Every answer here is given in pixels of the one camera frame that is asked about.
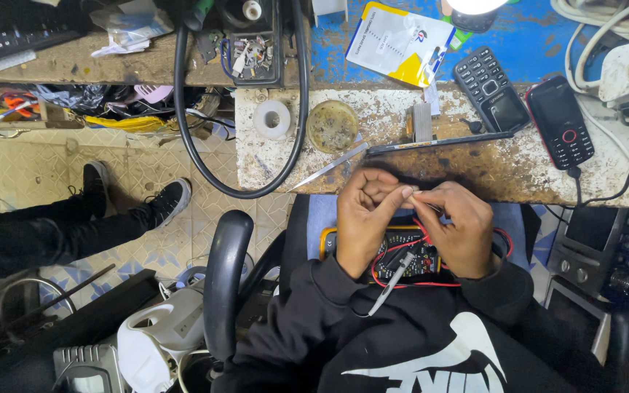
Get yellow black multimeter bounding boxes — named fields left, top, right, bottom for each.
left=319, top=225, right=442, bottom=285

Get black red keypad phone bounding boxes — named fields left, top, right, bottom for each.
left=525, top=75, right=595, bottom=170

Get person's left hand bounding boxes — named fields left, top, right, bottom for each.
left=336, top=167, right=417, bottom=280

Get person's black printed hoodie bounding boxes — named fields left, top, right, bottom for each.
left=212, top=254, right=629, bottom=393

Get cluttered shelf of tools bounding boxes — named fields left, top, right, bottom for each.
left=0, top=83, right=237, bottom=144

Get black charging cable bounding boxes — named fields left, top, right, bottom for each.
left=567, top=130, right=629, bottom=206

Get green handled screwdriver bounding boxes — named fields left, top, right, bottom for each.
left=183, top=0, right=216, bottom=32

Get small grey metal block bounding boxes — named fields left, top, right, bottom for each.
left=406, top=102, right=435, bottom=143

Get steel tweezers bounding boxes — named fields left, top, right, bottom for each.
left=286, top=142, right=370, bottom=193

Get white electric kettle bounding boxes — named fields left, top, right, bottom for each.
left=116, top=286, right=207, bottom=393

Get bundle of white cables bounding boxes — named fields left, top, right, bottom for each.
left=550, top=0, right=629, bottom=205

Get grey ribbed appliance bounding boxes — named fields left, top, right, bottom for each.
left=52, top=344, right=125, bottom=393

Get bright desk lamp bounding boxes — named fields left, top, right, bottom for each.
left=445, top=0, right=510, bottom=16

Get thin black smartphone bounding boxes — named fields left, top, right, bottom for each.
left=365, top=131, right=515, bottom=157

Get small black device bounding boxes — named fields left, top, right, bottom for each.
left=450, top=10, right=498, bottom=34

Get black keyboard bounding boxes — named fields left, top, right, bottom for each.
left=0, top=15, right=84, bottom=70

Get thick black cable loop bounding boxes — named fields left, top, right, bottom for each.
left=173, top=0, right=310, bottom=201

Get black tray of small parts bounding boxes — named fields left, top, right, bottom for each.
left=221, top=0, right=286, bottom=89

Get white blue yellow parts packet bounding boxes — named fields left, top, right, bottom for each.
left=345, top=1, right=456, bottom=88

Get grey multimeter probe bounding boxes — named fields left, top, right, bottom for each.
left=367, top=251, right=417, bottom=318

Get crumpled clear plastic bag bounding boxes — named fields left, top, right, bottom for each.
left=89, top=0, right=175, bottom=59

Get red multimeter lead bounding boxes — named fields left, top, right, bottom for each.
left=371, top=217, right=514, bottom=289

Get person's right hand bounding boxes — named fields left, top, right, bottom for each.
left=408, top=181, right=495, bottom=280

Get white tape roll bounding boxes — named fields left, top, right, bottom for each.
left=252, top=99, right=293, bottom=140

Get thin black rod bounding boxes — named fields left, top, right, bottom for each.
left=0, top=264, right=117, bottom=351

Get silver black stereo unit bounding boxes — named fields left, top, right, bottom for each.
left=545, top=206, right=629, bottom=313

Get round yellowish flux tin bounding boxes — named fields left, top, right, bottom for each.
left=306, top=99, right=359, bottom=155

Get black chair armrest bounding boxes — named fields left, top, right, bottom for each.
left=203, top=210, right=255, bottom=362

